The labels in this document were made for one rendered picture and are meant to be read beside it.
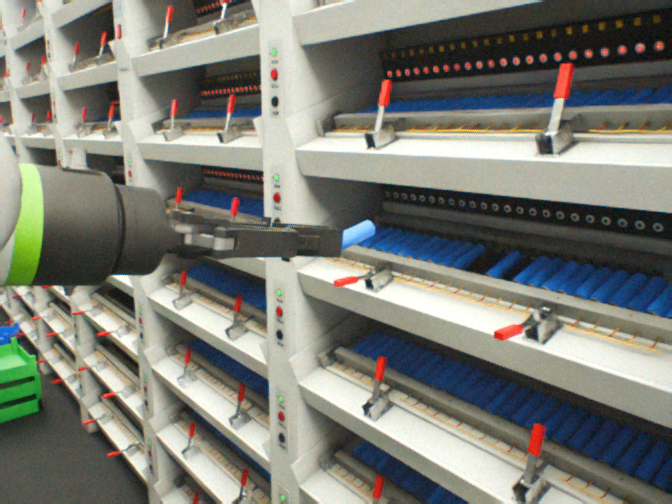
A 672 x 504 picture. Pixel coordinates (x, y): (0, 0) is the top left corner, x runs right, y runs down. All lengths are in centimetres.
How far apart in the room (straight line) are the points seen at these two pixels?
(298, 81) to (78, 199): 57
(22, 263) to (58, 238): 3
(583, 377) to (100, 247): 48
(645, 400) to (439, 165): 34
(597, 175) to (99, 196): 44
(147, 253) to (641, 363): 47
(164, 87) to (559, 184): 118
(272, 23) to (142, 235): 60
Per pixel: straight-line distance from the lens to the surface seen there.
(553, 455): 79
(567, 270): 77
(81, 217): 46
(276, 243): 53
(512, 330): 64
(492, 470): 82
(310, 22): 94
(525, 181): 66
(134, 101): 159
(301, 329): 102
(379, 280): 85
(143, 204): 49
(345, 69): 103
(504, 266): 80
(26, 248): 46
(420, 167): 76
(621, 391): 65
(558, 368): 68
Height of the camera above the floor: 113
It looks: 12 degrees down
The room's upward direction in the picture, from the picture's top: straight up
